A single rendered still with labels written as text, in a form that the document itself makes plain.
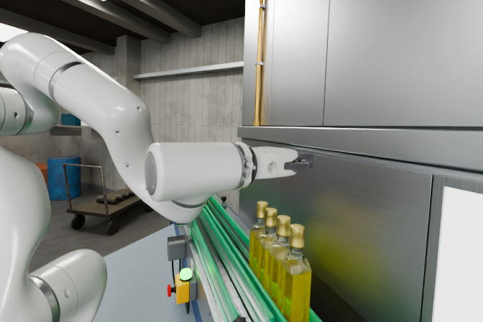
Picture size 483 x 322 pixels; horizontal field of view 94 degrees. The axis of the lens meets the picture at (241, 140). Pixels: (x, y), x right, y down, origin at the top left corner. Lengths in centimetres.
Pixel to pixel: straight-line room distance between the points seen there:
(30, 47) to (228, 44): 325
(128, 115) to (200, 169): 15
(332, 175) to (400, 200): 17
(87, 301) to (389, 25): 87
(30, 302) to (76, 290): 8
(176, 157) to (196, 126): 346
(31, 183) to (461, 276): 76
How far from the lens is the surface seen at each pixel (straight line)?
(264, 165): 39
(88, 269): 65
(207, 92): 369
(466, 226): 49
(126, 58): 478
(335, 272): 70
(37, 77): 50
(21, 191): 59
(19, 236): 59
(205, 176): 33
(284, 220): 60
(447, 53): 54
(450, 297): 54
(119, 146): 41
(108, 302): 138
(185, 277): 97
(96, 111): 41
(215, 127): 354
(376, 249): 59
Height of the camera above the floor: 156
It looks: 3 degrees down
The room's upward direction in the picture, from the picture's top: 2 degrees clockwise
